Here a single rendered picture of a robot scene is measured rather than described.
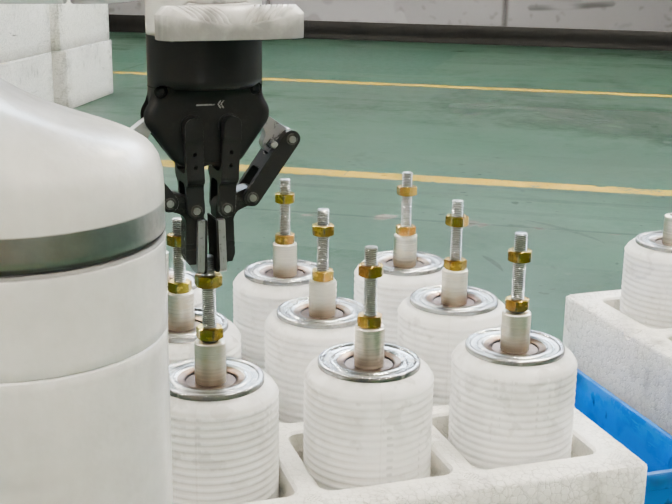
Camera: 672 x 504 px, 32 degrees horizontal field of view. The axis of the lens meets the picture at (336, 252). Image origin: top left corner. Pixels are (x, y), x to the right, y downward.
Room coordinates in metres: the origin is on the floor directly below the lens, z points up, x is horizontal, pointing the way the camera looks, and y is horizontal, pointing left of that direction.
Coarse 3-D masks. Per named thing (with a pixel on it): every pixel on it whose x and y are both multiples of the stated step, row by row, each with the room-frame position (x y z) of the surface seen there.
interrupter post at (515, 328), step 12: (504, 312) 0.83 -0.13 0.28; (528, 312) 0.83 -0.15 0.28; (504, 324) 0.83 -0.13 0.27; (516, 324) 0.82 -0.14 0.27; (528, 324) 0.83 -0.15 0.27; (504, 336) 0.83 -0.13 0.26; (516, 336) 0.82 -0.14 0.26; (528, 336) 0.83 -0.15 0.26; (504, 348) 0.83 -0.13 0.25; (516, 348) 0.82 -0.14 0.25; (528, 348) 0.83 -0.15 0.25
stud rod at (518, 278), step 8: (520, 232) 0.84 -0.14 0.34; (520, 240) 0.83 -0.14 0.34; (520, 248) 0.83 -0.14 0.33; (520, 264) 0.83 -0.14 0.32; (520, 272) 0.83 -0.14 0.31; (512, 280) 0.84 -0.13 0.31; (520, 280) 0.83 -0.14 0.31; (512, 288) 0.83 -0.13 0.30; (520, 288) 0.83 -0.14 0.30; (512, 296) 0.83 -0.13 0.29; (520, 296) 0.83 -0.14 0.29; (512, 312) 0.83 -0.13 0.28; (520, 312) 0.83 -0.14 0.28
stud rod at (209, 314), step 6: (210, 258) 0.76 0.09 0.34; (210, 264) 0.76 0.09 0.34; (210, 270) 0.76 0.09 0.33; (204, 294) 0.76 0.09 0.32; (210, 294) 0.76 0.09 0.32; (204, 300) 0.76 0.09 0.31; (210, 300) 0.76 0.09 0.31; (204, 306) 0.76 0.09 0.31; (210, 306) 0.76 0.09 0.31; (204, 312) 0.76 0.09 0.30; (210, 312) 0.76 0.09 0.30; (204, 318) 0.76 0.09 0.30; (210, 318) 0.76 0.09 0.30; (216, 318) 0.76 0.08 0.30; (204, 324) 0.76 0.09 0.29; (210, 324) 0.76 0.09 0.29; (216, 324) 0.76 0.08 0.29; (204, 342) 0.76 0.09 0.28; (210, 342) 0.76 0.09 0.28
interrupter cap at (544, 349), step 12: (468, 336) 0.85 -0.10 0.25; (480, 336) 0.85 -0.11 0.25; (492, 336) 0.85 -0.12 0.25; (540, 336) 0.86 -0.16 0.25; (552, 336) 0.85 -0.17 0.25; (468, 348) 0.83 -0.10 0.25; (480, 348) 0.83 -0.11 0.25; (492, 348) 0.84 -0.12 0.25; (540, 348) 0.83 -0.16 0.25; (552, 348) 0.83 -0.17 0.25; (564, 348) 0.83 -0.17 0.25; (492, 360) 0.80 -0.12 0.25; (504, 360) 0.80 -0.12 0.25; (516, 360) 0.80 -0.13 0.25; (528, 360) 0.80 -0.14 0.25; (540, 360) 0.80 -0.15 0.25; (552, 360) 0.81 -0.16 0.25
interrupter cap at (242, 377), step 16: (176, 368) 0.78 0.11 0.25; (192, 368) 0.78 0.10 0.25; (240, 368) 0.78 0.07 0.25; (256, 368) 0.78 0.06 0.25; (176, 384) 0.75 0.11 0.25; (192, 384) 0.76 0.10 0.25; (224, 384) 0.76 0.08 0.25; (240, 384) 0.75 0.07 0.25; (256, 384) 0.75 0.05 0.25; (192, 400) 0.73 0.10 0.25; (208, 400) 0.73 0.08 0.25; (224, 400) 0.73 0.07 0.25
